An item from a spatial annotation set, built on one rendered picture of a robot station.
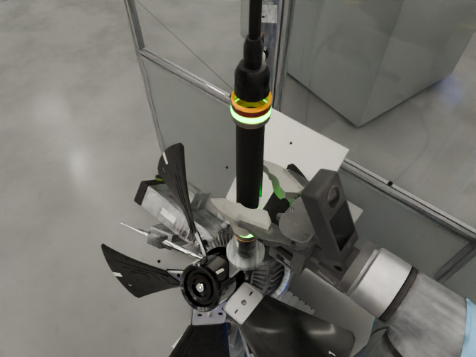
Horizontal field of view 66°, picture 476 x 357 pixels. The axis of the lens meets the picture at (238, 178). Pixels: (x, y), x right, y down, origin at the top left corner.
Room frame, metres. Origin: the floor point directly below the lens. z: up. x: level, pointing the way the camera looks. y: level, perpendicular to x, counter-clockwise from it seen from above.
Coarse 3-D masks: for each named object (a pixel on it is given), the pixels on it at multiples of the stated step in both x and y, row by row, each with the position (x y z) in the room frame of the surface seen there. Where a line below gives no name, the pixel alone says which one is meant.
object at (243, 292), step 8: (240, 288) 0.33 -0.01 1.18; (248, 288) 0.33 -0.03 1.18; (232, 296) 0.31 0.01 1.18; (240, 296) 0.31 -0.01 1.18; (248, 296) 0.31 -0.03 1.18; (256, 296) 0.31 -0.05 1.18; (232, 304) 0.30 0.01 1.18; (240, 304) 0.30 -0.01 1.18; (248, 304) 0.30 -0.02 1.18; (256, 304) 0.30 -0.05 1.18; (232, 312) 0.28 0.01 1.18; (240, 312) 0.28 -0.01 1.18; (248, 312) 0.28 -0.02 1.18; (240, 320) 0.26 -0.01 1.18
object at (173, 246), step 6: (132, 228) 0.58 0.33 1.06; (144, 234) 0.55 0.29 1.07; (168, 240) 0.51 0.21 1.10; (168, 246) 0.49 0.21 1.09; (174, 246) 0.49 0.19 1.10; (180, 246) 0.49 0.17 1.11; (180, 252) 0.48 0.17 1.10; (186, 252) 0.47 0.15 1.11; (192, 252) 0.47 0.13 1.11; (198, 258) 0.45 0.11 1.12
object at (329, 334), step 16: (272, 304) 0.29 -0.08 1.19; (256, 320) 0.26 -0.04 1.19; (272, 320) 0.25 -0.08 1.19; (288, 320) 0.25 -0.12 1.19; (304, 320) 0.25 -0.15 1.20; (320, 320) 0.25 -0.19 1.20; (256, 336) 0.22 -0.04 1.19; (272, 336) 0.22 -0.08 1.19; (288, 336) 0.22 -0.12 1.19; (304, 336) 0.22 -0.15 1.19; (320, 336) 0.22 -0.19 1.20; (336, 336) 0.21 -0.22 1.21; (352, 336) 0.21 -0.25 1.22; (256, 352) 0.19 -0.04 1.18; (272, 352) 0.19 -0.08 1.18; (288, 352) 0.19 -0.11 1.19; (304, 352) 0.19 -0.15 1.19; (320, 352) 0.19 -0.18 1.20
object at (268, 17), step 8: (264, 0) 0.97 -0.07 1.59; (272, 0) 0.97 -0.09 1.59; (264, 8) 0.94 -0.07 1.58; (272, 8) 0.94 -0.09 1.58; (264, 16) 0.90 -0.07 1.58; (272, 16) 0.90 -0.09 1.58; (264, 24) 0.87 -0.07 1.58; (272, 24) 0.87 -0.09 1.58; (264, 32) 0.87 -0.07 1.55; (272, 32) 0.87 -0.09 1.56; (264, 40) 0.87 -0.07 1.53; (272, 40) 0.87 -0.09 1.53
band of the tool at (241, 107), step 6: (234, 96) 0.31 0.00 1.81; (270, 96) 0.30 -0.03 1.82; (234, 102) 0.29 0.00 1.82; (240, 102) 0.32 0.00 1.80; (258, 102) 0.32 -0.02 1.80; (264, 102) 0.31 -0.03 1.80; (270, 102) 0.29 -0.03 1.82; (240, 108) 0.28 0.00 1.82; (246, 108) 0.28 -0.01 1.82; (252, 108) 0.28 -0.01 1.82; (258, 108) 0.28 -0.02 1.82; (264, 108) 0.28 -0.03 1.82
